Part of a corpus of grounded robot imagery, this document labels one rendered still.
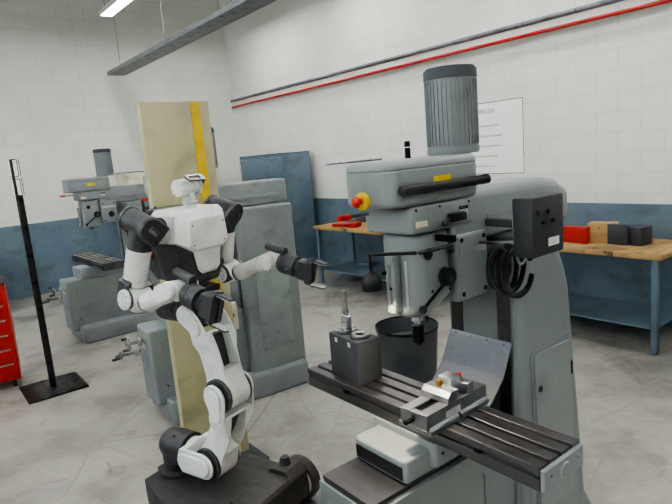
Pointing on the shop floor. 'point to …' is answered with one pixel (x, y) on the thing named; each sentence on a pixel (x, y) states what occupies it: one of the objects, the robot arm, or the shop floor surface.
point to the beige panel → (190, 146)
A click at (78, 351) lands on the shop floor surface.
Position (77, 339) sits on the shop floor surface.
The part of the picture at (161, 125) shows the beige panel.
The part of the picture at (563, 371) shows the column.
